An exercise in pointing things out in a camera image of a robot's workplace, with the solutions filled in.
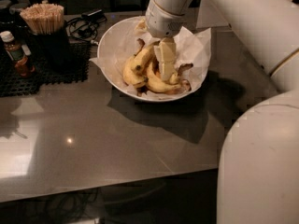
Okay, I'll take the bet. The clear acrylic sign holder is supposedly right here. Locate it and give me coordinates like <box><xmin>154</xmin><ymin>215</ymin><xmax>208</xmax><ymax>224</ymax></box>
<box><xmin>196</xmin><ymin>0</ymin><xmax>229</xmax><ymax>28</ymax></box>

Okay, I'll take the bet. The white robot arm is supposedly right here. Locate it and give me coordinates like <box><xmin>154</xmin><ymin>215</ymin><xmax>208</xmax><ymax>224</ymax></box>
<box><xmin>146</xmin><ymin>0</ymin><xmax>299</xmax><ymax>224</ymax></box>

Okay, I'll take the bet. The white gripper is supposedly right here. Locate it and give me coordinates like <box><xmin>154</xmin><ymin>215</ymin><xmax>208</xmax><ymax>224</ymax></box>
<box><xmin>134</xmin><ymin>0</ymin><xmax>185</xmax><ymax>81</ymax></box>

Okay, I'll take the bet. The black rubber mat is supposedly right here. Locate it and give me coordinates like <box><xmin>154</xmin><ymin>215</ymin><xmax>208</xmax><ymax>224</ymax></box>
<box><xmin>0</xmin><ymin>43</ymin><xmax>91</xmax><ymax>97</ymax></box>

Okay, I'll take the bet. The yellow banana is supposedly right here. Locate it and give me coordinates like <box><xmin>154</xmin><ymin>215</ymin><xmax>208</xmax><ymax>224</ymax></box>
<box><xmin>130</xmin><ymin>41</ymin><xmax>159</xmax><ymax>74</ymax></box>
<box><xmin>122</xmin><ymin>38</ymin><xmax>148</xmax><ymax>89</ymax></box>
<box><xmin>168</xmin><ymin>63</ymin><xmax>193</xmax><ymax>84</ymax></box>
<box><xmin>145</xmin><ymin>59</ymin><xmax>192</xmax><ymax>94</ymax></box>

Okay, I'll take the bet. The black cup of stir sticks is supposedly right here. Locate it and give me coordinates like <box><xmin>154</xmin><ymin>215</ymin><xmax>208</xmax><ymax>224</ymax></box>
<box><xmin>20</xmin><ymin>3</ymin><xmax>74</xmax><ymax>73</ymax></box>

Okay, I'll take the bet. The black power adapter with cable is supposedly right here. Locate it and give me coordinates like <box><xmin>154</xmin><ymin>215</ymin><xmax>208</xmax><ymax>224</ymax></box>
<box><xmin>66</xmin><ymin>9</ymin><xmax>107</xmax><ymax>45</ymax></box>

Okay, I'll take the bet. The small sauce bottle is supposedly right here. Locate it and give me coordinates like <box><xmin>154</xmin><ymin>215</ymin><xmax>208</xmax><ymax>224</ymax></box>
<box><xmin>0</xmin><ymin>31</ymin><xmax>35</xmax><ymax>77</ymax></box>

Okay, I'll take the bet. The dark lidded jar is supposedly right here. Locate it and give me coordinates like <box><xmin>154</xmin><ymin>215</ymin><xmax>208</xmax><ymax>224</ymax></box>
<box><xmin>0</xmin><ymin>0</ymin><xmax>28</xmax><ymax>32</ymax></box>

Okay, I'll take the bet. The white bowl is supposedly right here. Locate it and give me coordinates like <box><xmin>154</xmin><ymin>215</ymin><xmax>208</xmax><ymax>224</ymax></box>
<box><xmin>96</xmin><ymin>15</ymin><xmax>208</xmax><ymax>104</ymax></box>

